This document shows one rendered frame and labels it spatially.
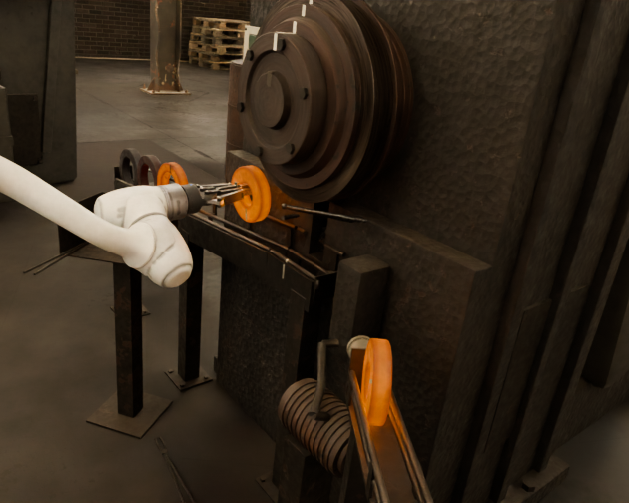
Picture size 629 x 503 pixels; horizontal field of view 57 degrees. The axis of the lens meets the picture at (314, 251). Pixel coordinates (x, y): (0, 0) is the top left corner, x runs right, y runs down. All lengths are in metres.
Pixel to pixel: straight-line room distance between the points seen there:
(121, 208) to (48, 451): 0.90
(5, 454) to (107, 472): 0.31
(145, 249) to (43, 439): 0.94
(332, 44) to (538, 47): 0.39
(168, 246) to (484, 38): 0.76
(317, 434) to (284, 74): 0.76
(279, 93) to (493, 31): 0.44
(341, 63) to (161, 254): 0.55
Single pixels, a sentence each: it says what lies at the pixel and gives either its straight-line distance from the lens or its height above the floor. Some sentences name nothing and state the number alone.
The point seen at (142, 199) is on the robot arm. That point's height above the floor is 0.87.
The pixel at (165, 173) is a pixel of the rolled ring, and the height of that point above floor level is 0.72.
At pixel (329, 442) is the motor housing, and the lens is 1.24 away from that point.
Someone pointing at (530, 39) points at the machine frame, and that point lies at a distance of 1.15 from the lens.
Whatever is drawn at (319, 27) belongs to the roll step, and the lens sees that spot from 1.27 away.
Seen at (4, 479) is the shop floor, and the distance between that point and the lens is 1.95.
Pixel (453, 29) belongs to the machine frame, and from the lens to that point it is 1.25.
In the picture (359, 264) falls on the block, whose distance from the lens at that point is 1.28.
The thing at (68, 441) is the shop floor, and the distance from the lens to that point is 2.02.
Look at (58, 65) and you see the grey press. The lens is 4.15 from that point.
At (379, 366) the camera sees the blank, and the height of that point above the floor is 0.77.
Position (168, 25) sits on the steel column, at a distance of 8.35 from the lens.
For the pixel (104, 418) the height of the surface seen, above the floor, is 0.01.
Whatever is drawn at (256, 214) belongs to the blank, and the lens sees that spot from 1.55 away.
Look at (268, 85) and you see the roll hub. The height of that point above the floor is 1.15.
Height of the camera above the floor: 1.32
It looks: 23 degrees down
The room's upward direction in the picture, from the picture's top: 7 degrees clockwise
